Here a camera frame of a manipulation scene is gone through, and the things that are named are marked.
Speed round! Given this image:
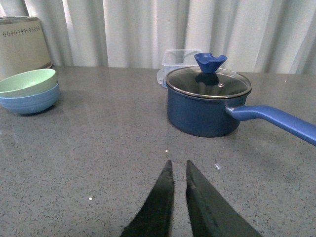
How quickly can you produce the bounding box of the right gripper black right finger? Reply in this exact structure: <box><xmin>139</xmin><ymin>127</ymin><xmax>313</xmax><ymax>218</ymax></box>
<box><xmin>186</xmin><ymin>160</ymin><xmax>261</xmax><ymax>237</ymax></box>

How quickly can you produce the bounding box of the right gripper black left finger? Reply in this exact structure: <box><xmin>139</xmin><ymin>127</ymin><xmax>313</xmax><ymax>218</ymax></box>
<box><xmin>121</xmin><ymin>160</ymin><xmax>174</xmax><ymax>237</ymax></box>

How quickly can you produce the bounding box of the blue plastic bowl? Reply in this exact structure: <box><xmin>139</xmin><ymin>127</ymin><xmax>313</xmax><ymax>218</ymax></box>
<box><xmin>0</xmin><ymin>83</ymin><xmax>60</xmax><ymax>115</ymax></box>

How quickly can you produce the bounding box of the green plastic bowl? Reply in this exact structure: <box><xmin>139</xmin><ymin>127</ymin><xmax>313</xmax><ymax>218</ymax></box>
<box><xmin>0</xmin><ymin>69</ymin><xmax>58</xmax><ymax>98</ymax></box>

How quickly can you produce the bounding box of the glass lid, blue knob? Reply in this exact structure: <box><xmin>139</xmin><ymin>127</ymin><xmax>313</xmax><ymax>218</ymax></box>
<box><xmin>165</xmin><ymin>53</ymin><xmax>252</xmax><ymax>99</ymax></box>

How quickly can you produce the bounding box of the clear plastic container, blue rim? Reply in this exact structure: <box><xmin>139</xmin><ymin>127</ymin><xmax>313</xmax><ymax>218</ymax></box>
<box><xmin>157</xmin><ymin>49</ymin><xmax>202</xmax><ymax>88</ymax></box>

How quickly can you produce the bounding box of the cream two-slot toaster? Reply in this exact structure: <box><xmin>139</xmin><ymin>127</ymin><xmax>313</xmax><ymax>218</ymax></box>
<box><xmin>0</xmin><ymin>16</ymin><xmax>52</xmax><ymax>80</ymax></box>

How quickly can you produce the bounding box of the blue saucepan with handle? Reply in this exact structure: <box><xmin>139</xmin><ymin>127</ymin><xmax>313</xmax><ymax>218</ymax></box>
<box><xmin>167</xmin><ymin>88</ymin><xmax>316</xmax><ymax>145</ymax></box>

